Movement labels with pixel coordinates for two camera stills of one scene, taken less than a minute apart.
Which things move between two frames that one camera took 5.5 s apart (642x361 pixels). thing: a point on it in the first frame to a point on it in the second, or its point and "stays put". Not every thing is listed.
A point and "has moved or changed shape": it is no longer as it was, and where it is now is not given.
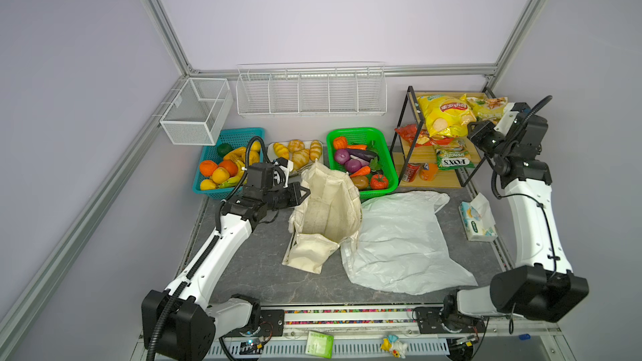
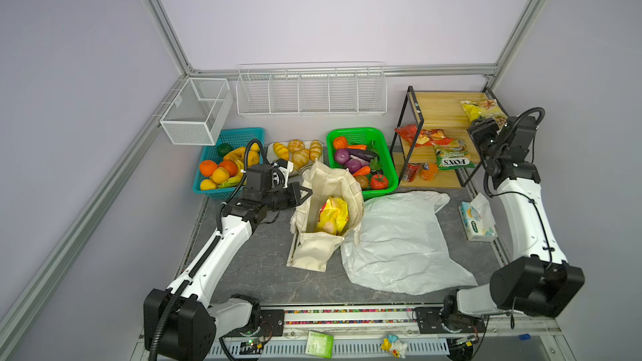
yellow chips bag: (446, 116) to (333, 216)
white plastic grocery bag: (398, 249) stays put
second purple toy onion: (352, 165) stays put
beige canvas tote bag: (328, 216) stays put
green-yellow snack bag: (488, 109) has moved or changed shape
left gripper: (292, 188) stays put
